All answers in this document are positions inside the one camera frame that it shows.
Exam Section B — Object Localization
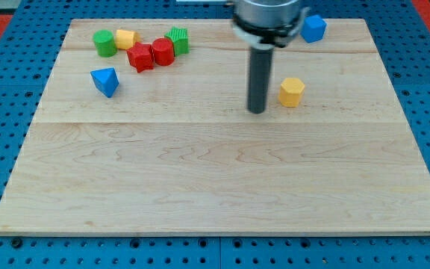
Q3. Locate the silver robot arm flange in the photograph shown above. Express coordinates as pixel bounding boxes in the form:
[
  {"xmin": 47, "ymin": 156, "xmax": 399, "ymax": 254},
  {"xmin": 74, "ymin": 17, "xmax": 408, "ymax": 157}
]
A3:
[{"xmin": 231, "ymin": 0, "xmax": 310, "ymax": 50}]

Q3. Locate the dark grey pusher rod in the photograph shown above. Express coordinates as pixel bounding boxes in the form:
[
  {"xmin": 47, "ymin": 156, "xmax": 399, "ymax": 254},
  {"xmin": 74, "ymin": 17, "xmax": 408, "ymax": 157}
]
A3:
[{"xmin": 246, "ymin": 47, "xmax": 274, "ymax": 114}]

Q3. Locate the green star block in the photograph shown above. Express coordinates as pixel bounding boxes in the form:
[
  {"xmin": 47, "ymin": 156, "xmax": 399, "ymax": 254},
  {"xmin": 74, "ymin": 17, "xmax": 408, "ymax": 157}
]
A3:
[{"xmin": 164, "ymin": 26, "xmax": 190, "ymax": 57}]

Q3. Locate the wooden board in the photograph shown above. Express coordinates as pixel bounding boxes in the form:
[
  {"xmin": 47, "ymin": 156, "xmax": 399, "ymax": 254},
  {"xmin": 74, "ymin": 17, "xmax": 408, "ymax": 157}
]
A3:
[{"xmin": 0, "ymin": 19, "xmax": 430, "ymax": 237}]

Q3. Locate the yellow hexagon block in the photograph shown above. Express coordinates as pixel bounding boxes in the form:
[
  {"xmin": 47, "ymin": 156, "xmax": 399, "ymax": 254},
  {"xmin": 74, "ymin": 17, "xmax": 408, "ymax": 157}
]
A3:
[{"xmin": 278, "ymin": 78, "xmax": 305, "ymax": 108}]

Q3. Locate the red star block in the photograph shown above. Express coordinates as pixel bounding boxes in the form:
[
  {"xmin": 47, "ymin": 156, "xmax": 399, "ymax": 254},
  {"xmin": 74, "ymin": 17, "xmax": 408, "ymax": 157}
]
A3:
[{"xmin": 126, "ymin": 42, "xmax": 155, "ymax": 73}]

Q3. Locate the red cylinder block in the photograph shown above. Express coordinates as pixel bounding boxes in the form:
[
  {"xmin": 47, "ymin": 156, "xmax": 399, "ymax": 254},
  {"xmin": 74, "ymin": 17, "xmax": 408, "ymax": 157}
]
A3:
[{"xmin": 152, "ymin": 37, "xmax": 175, "ymax": 66}]

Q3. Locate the blue triangle block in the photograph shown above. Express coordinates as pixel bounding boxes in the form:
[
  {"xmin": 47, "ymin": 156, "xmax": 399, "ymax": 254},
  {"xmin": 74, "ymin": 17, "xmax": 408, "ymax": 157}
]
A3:
[{"xmin": 90, "ymin": 67, "xmax": 119, "ymax": 98}]

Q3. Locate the green cylinder block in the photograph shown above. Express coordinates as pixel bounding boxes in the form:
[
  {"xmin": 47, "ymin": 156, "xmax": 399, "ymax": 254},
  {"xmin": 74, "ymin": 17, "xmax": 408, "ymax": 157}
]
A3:
[{"xmin": 93, "ymin": 29, "xmax": 117, "ymax": 58}]

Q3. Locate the blue cube block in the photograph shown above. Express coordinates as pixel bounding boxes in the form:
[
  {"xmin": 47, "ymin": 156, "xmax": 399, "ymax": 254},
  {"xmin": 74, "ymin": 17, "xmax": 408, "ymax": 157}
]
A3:
[{"xmin": 301, "ymin": 15, "xmax": 327, "ymax": 43}]

